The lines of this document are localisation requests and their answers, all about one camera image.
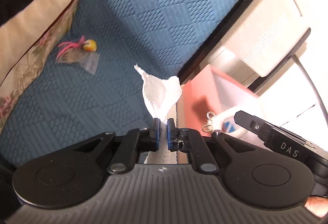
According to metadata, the white fluffy ring keychain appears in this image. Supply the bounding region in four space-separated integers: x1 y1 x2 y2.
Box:
202 106 249 141

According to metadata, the white knitted cloth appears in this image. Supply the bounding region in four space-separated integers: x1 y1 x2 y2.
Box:
134 65 182 165

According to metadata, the person's hand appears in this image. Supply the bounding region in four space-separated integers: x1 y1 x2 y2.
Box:
305 196 328 218

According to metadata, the pink storage box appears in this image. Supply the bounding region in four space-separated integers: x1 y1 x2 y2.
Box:
177 65 257 136

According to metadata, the yellow pink feather toy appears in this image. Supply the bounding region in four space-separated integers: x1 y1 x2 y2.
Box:
56 36 97 59

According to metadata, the floral beige pillow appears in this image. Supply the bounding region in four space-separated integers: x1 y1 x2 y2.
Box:
1 0 78 126

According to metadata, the white cabinet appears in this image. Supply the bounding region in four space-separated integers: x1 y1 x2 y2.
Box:
204 0 328 101

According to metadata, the blue quilted sofa cover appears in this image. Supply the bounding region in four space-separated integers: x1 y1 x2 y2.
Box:
1 0 238 166

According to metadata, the black sofa frame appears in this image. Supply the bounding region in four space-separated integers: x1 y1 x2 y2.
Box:
177 0 253 83

